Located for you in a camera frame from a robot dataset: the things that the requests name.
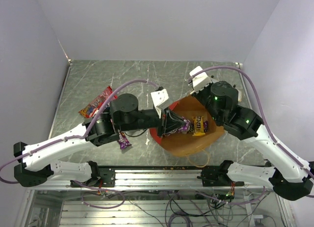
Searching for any red brown paper bag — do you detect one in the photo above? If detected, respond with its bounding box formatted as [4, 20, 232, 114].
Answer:
[149, 96, 224, 168]

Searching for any yellow m&m's packet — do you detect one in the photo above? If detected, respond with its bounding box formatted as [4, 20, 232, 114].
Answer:
[193, 116, 205, 136]

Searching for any purple candy packet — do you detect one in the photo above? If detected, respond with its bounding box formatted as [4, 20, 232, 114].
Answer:
[203, 121, 209, 133]
[117, 131, 131, 150]

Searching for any large red snack bag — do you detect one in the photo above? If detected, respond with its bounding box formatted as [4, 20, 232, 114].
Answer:
[78, 86, 113, 119]

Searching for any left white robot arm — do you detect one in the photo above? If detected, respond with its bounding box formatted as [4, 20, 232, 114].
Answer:
[14, 92, 185, 187]

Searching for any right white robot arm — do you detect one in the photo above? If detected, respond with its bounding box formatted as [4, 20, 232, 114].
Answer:
[191, 81, 314, 201]

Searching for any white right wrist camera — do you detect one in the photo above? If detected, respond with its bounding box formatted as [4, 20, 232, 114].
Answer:
[186, 66, 212, 93]

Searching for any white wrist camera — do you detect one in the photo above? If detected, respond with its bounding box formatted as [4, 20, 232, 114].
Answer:
[186, 66, 212, 93]
[151, 89, 173, 119]

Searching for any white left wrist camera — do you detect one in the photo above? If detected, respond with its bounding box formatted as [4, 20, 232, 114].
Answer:
[151, 89, 173, 119]

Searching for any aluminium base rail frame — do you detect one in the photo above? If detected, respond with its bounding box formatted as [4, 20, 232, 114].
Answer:
[16, 166, 296, 227]

